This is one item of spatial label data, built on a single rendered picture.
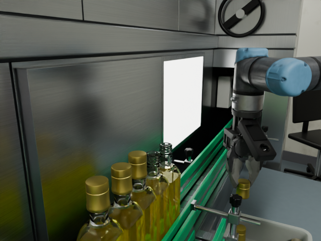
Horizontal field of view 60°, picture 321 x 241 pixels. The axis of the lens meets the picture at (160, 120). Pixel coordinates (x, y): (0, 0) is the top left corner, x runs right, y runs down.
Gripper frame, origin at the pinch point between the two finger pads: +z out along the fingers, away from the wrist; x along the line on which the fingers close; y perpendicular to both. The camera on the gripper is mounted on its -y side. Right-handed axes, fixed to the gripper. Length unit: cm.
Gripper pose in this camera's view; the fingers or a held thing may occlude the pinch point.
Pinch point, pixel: (243, 184)
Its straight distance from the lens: 79.6
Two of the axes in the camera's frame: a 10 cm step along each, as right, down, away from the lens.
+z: 0.0, 9.6, 2.7
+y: -1.7, -2.7, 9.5
